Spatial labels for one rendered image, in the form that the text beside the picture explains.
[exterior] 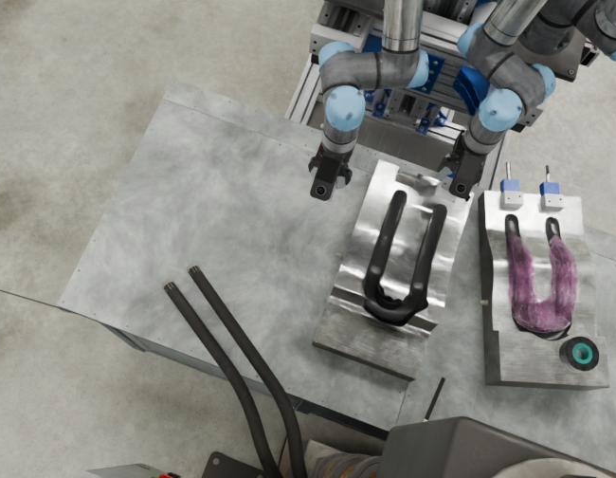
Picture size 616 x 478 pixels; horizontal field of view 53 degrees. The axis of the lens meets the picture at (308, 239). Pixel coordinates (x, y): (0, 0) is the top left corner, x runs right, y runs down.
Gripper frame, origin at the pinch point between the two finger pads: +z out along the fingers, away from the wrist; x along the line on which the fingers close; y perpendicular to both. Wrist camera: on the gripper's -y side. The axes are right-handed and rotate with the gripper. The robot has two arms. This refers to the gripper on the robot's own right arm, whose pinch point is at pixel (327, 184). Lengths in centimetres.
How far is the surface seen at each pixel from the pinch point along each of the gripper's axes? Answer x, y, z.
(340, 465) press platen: -20, -60, -34
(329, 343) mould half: -13.8, -34.9, 9.1
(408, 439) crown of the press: -17, -58, -95
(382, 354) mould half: -26.5, -32.7, 9.1
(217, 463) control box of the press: 6, -73, 93
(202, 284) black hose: 20.5, -31.7, 10.9
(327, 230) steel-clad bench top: -3.7, -5.9, 15.1
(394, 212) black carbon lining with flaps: -18.3, 2.0, 7.1
